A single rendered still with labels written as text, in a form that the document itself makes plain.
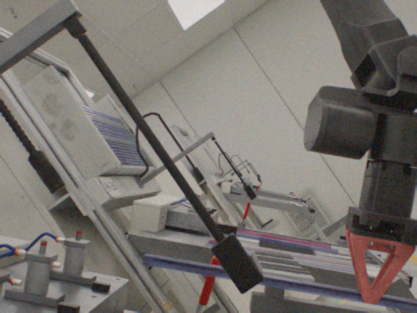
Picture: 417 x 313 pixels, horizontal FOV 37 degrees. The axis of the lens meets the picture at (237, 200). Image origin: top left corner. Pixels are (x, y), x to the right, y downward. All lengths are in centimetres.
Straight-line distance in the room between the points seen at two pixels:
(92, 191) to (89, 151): 18
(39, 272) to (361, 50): 42
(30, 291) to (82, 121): 114
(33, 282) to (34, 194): 104
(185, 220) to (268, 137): 636
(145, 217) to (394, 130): 118
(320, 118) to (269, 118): 756
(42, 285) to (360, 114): 36
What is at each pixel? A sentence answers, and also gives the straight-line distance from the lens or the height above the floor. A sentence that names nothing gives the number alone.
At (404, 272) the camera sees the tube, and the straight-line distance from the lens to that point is 115.
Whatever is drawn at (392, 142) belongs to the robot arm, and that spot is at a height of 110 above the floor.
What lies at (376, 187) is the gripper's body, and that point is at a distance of 67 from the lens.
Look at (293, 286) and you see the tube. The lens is 68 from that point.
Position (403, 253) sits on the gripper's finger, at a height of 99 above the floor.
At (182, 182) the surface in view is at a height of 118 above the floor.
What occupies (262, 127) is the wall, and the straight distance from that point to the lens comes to 819.
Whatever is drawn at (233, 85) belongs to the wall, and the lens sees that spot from 826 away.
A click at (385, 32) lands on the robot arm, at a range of 72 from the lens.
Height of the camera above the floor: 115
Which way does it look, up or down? 1 degrees down
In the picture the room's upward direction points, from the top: 34 degrees counter-clockwise
